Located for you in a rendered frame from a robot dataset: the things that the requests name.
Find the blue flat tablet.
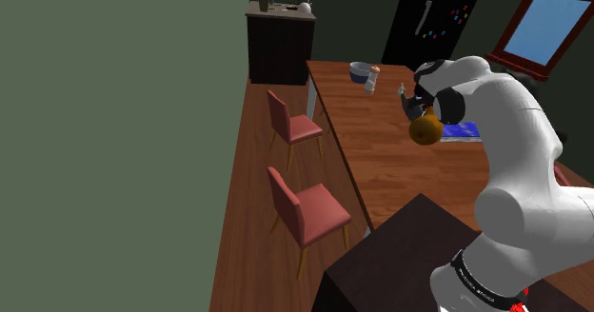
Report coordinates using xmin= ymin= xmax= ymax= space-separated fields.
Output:
xmin=440 ymin=121 xmax=483 ymax=144

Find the brown round gourd vase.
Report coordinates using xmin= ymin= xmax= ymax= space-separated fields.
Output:
xmin=407 ymin=106 xmax=446 ymax=147

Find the wooden dining table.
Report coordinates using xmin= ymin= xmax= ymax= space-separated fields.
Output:
xmin=306 ymin=60 xmax=594 ymax=312

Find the white and blue bowl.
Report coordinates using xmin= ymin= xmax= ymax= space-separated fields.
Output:
xmin=348 ymin=61 xmax=374 ymax=86

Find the red framed window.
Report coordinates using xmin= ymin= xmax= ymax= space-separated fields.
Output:
xmin=485 ymin=0 xmax=594 ymax=82

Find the black refrigerator with magnets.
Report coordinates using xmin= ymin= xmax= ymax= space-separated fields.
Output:
xmin=381 ymin=0 xmax=489 ymax=72

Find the white shaker with tan cap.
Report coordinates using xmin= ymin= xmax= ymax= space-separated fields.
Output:
xmin=363 ymin=65 xmax=382 ymax=97

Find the dark robot stand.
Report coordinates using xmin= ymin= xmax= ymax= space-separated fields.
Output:
xmin=311 ymin=192 xmax=591 ymax=312

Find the dark cabinet with grey top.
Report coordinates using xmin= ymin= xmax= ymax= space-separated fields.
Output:
xmin=244 ymin=0 xmax=318 ymax=87

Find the red chair with wooden legs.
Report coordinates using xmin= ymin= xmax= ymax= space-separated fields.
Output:
xmin=266 ymin=166 xmax=353 ymax=282
xmin=266 ymin=88 xmax=325 ymax=172

